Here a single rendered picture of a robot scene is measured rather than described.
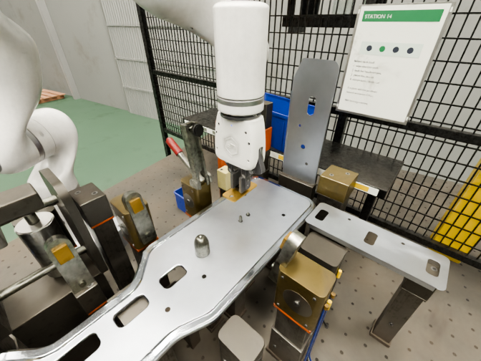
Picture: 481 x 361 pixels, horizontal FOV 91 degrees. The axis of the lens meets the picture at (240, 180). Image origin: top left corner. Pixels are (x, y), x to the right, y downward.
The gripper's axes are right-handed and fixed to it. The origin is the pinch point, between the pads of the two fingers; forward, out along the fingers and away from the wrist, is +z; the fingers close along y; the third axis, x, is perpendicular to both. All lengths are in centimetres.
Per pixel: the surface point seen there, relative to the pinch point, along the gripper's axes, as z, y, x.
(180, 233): 12.3, -7.9, -12.6
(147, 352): 12.2, 7.8, -30.6
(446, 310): 42, 51, 35
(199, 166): 2.2, -14.5, 0.3
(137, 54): 15, -354, 170
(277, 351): 38.1, 19.3, -8.3
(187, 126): -8.9, -15.2, -1.1
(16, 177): 113, -297, -30
